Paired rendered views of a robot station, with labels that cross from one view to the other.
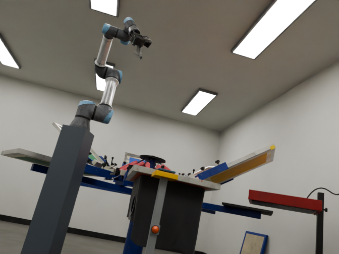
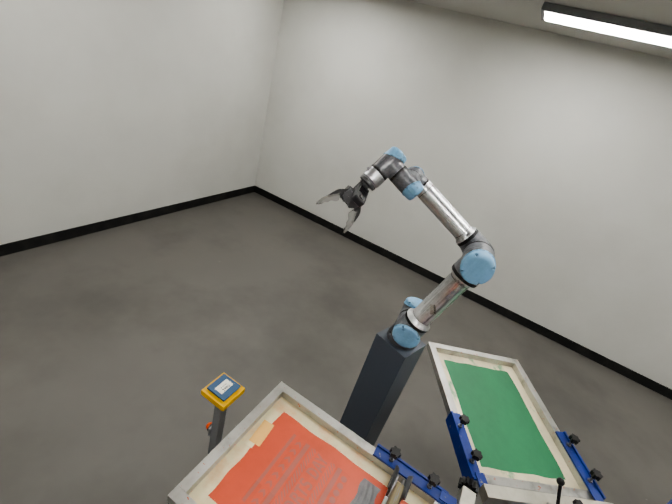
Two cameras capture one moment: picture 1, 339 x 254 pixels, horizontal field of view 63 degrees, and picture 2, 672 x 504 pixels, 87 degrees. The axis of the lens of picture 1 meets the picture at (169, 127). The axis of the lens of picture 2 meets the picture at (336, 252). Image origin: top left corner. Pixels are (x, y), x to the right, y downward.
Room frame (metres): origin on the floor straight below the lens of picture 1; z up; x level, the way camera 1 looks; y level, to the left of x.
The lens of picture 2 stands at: (2.37, -0.74, 2.28)
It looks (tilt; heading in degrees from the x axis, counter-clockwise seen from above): 28 degrees down; 121
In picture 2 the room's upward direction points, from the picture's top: 17 degrees clockwise
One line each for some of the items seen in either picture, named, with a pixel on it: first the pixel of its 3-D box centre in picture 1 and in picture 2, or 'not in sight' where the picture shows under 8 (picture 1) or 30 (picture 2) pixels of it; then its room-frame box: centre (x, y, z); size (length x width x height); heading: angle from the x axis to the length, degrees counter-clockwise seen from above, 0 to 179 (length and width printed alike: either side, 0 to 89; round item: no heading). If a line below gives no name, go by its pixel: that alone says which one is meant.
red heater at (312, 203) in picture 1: (282, 202); not in sight; (2.72, -1.21, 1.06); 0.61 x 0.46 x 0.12; 69
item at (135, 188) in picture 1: (137, 203); not in sight; (2.09, 0.12, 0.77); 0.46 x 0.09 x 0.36; 9
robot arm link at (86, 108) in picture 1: (86, 110); (413, 313); (2.02, 0.65, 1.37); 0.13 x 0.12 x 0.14; 107
